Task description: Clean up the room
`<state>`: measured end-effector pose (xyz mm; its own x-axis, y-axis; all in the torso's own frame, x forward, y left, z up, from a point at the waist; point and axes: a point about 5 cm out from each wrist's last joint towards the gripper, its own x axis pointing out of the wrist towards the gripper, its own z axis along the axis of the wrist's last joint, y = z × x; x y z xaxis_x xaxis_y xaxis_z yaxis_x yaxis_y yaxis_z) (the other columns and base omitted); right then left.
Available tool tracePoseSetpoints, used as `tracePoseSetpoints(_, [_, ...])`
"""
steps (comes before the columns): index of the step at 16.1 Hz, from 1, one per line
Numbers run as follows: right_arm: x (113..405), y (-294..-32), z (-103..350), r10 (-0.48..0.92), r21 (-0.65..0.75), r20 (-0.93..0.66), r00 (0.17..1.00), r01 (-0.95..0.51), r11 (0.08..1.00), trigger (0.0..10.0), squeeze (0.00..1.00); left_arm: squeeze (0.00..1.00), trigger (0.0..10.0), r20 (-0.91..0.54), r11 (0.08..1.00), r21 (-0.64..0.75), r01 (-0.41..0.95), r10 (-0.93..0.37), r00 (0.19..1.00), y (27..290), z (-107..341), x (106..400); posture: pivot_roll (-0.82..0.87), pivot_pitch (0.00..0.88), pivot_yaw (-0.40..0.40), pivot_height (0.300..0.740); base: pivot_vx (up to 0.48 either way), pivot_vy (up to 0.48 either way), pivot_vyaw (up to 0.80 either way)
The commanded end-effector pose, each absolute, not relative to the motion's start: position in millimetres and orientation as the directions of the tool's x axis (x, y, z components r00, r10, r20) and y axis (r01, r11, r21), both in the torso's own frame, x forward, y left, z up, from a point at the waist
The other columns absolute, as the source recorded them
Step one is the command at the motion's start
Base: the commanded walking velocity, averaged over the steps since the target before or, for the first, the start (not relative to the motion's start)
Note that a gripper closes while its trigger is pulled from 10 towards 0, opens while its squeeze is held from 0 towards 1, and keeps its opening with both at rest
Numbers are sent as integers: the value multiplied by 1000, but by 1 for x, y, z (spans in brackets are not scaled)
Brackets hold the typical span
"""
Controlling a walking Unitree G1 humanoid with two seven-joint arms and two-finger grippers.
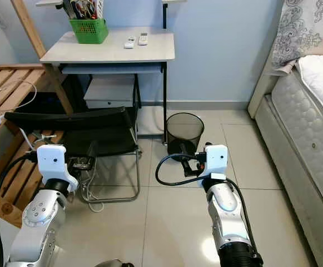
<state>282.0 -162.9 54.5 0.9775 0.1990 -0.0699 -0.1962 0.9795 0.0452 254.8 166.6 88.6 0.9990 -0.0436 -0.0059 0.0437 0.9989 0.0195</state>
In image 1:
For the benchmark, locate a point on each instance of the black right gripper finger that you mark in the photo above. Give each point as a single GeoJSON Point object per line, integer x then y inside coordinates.
{"type": "Point", "coordinates": [204, 147]}

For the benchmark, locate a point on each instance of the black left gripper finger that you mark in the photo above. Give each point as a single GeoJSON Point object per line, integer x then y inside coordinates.
{"type": "Point", "coordinates": [92, 149]}

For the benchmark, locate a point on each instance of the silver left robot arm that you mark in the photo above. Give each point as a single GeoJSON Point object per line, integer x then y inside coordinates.
{"type": "Point", "coordinates": [36, 222]}

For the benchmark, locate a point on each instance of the black mesh waste bin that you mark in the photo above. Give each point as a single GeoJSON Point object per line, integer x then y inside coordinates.
{"type": "Point", "coordinates": [183, 130]}

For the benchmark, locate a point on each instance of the black folding chair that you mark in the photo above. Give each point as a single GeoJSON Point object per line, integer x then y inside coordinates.
{"type": "Point", "coordinates": [72, 130]}

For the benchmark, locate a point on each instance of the white box under desk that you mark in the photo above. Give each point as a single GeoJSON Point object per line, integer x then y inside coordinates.
{"type": "Point", "coordinates": [108, 92]}

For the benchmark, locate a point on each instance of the white desk with black legs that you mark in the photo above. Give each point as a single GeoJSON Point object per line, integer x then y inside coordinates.
{"type": "Point", "coordinates": [105, 53]}

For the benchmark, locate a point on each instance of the white remote with dark buttons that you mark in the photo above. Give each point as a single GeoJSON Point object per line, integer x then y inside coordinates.
{"type": "Point", "coordinates": [129, 43]}

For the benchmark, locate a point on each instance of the green plastic basket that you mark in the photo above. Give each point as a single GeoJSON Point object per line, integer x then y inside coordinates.
{"type": "Point", "coordinates": [89, 30]}

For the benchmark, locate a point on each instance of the white remote with grey display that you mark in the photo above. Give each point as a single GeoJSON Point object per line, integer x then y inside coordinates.
{"type": "Point", "coordinates": [143, 38]}

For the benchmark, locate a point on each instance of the pens and tools bundle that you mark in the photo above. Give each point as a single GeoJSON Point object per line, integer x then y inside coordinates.
{"type": "Point", "coordinates": [86, 9]}

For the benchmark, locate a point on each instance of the grey paisley printed headboard cover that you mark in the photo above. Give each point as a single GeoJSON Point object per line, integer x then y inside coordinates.
{"type": "Point", "coordinates": [303, 28]}

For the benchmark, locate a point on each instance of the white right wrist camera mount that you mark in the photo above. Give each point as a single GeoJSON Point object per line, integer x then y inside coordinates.
{"type": "Point", "coordinates": [217, 160]}

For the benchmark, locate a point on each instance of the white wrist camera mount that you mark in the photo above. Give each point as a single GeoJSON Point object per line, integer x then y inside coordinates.
{"type": "Point", "coordinates": [217, 160]}
{"type": "Point", "coordinates": [53, 161]}

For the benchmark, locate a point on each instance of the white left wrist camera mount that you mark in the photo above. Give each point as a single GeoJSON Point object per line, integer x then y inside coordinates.
{"type": "Point", "coordinates": [53, 161]}

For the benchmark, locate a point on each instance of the wooden slatted bed frame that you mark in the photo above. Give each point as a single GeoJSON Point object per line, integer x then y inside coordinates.
{"type": "Point", "coordinates": [11, 208]}

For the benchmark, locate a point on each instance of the slanted wooden post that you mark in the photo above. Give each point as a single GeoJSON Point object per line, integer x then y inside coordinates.
{"type": "Point", "coordinates": [33, 33]}

